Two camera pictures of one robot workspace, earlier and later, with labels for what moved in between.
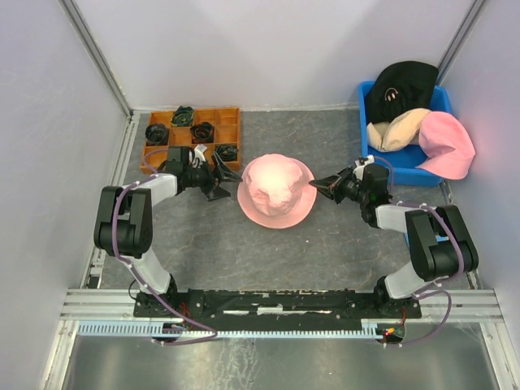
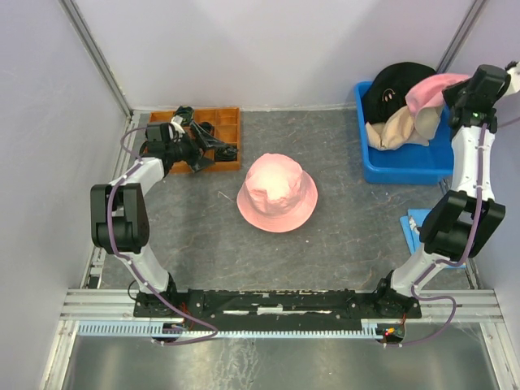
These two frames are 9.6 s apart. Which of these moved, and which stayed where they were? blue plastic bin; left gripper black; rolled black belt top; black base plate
Moved: left gripper black
Stayed: rolled black belt top; black base plate; blue plastic bin
